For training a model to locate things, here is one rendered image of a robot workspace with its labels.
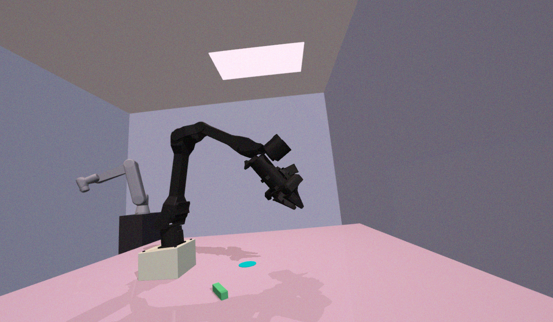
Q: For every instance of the green rectangular post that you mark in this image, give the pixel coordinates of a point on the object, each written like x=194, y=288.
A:
x=220, y=291

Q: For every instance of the cyan circle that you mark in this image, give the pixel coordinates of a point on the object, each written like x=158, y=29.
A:
x=247, y=264

